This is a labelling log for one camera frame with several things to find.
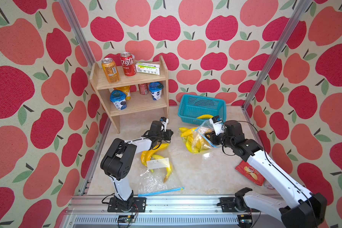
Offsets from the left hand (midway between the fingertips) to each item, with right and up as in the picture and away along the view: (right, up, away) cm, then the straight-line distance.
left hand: (174, 134), depth 94 cm
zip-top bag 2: (+17, +7, -20) cm, 27 cm away
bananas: (-16, -12, -10) cm, 22 cm away
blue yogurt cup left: (-34, +23, -10) cm, 42 cm away
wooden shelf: (-23, +22, +1) cm, 31 cm away
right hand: (+19, +1, -16) cm, 25 cm away
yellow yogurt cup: (-32, +30, -4) cm, 44 cm away
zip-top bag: (-10, -23, -12) cm, 28 cm away
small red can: (-21, +31, +1) cm, 38 cm away
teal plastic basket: (+16, +21, +28) cm, 39 cm away
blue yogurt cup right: (-12, +30, -3) cm, 33 cm away
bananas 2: (+10, 0, -20) cm, 22 cm away
